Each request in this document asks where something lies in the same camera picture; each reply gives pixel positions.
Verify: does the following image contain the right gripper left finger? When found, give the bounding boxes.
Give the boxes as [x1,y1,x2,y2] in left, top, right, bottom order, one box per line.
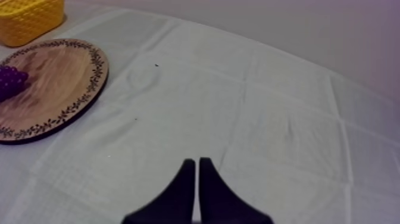
[121,158,196,224]

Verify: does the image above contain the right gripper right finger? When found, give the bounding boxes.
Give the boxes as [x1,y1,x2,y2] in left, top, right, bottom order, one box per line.
[199,157,274,224]

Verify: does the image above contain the round wooden board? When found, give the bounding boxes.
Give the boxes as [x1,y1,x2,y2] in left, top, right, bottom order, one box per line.
[0,38,110,145]

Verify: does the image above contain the purple toy grapes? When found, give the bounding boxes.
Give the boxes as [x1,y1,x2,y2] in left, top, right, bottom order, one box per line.
[0,66,30,102]

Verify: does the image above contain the yellow plastic basket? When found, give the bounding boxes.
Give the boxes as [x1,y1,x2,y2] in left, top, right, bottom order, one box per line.
[0,0,65,48]

